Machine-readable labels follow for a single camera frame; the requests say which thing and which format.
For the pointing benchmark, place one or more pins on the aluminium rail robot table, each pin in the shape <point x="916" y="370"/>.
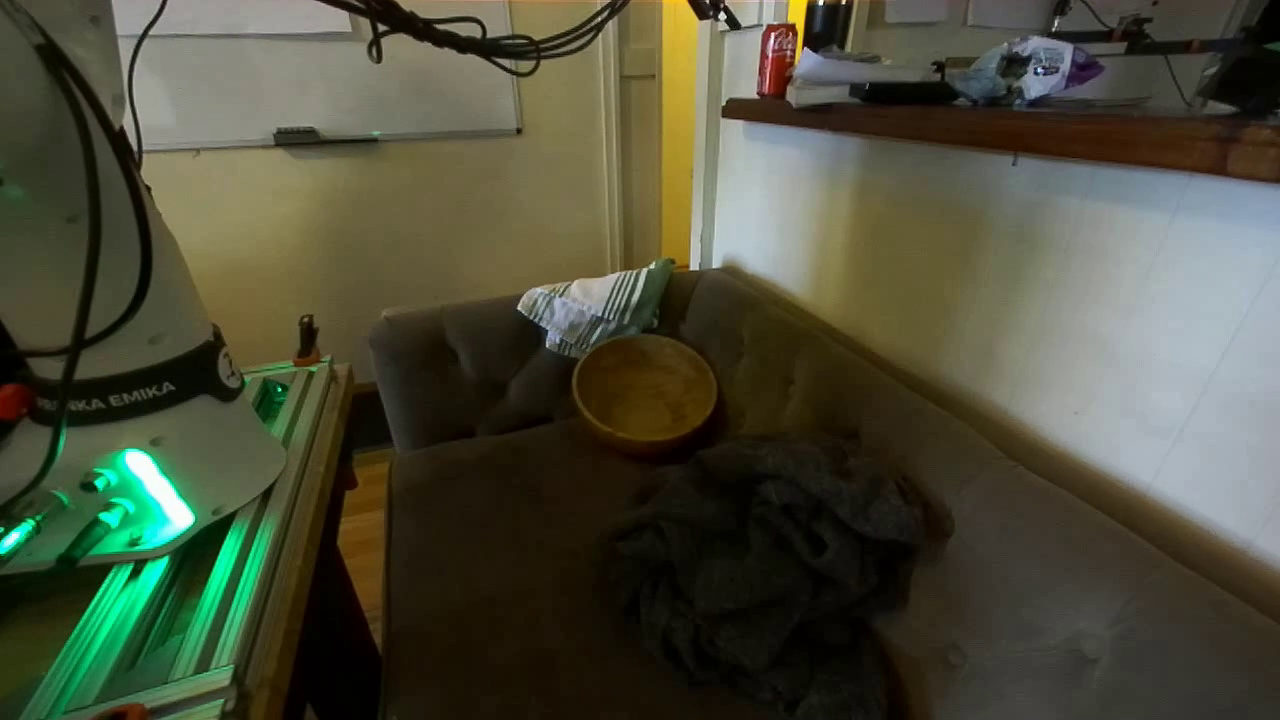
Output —
<point x="202" y="600"/>

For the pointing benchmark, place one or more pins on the dark wooden counter shelf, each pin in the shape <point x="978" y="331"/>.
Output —
<point x="1013" y="128"/>

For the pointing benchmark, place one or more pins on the dark grey crumpled blanket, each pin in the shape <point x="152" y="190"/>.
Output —
<point x="773" y="561"/>

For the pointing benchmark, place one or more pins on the grey tufted couch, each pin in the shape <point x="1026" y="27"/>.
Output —
<point x="534" y="572"/>

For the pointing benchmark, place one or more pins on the white patterned towel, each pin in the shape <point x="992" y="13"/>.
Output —
<point x="595" y="307"/>

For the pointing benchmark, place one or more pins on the wall whiteboard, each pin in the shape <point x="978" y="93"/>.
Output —
<point x="333" y="66"/>

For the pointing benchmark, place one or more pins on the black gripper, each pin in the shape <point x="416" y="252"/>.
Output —
<point x="712" y="9"/>

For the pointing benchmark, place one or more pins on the wooden bowl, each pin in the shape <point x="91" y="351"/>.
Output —
<point x="646" y="394"/>

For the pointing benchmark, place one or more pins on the red soda can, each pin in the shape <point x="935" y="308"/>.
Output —
<point x="776" y="60"/>

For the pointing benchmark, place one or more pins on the black remote control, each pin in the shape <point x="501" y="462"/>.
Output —
<point x="907" y="93"/>

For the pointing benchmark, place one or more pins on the small brown bottle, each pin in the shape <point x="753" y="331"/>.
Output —
<point x="305" y="344"/>

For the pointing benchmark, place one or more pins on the dark whiteboard eraser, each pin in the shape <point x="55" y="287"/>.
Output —
<point x="315" y="136"/>

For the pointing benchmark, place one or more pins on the crumpled clear plastic bag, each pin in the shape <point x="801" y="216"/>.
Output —
<point x="1026" y="69"/>

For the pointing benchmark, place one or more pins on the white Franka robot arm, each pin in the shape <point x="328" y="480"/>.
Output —
<point x="82" y="307"/>

